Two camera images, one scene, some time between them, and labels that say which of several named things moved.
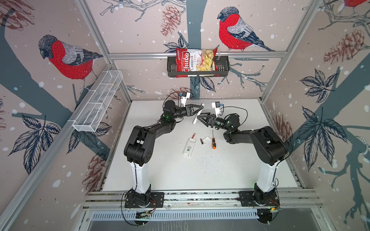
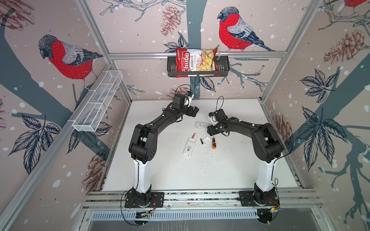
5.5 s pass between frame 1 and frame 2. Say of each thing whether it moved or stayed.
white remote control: stayed
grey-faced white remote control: moved
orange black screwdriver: stayed
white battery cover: stayed
